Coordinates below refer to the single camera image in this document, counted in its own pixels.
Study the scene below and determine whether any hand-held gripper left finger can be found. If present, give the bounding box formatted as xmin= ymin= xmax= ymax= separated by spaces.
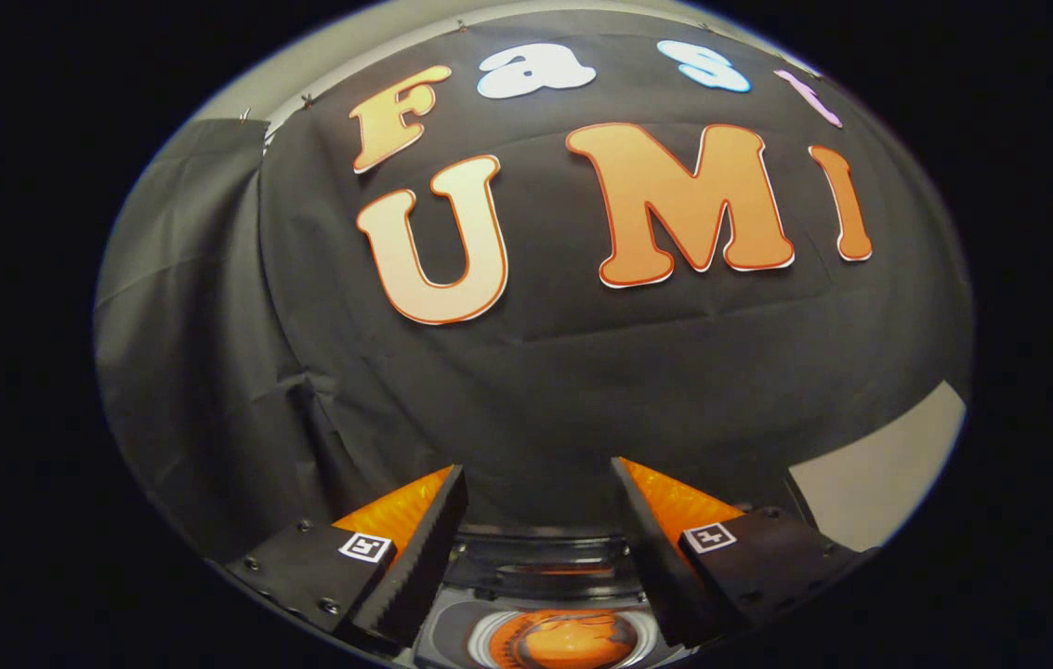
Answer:
xmin=215 ymin=463 xmax=471 ymax=651

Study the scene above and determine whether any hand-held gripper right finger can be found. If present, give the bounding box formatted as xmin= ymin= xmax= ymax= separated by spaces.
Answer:
xmin=610 ymin=455 xmax=877 ymax=651

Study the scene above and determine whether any grey top-load washing machine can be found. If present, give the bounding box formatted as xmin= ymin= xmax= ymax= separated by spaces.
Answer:
xmin=410 ymin=522 xmax=668 ymax=669

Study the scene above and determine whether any transparent washing machine lid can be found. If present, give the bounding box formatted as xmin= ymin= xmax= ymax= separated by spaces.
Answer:
xmin=447 ymin=525 xmax=643 ymax=600

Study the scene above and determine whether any yellow polo shirt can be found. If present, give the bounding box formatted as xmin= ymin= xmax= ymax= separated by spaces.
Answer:
xmin=489 ymin=609 xmax=640 ymax=669

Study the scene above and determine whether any black backdrop cloth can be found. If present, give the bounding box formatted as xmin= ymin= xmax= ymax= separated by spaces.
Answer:
xmin=94 ymin=9 xmax=975 ymax=563

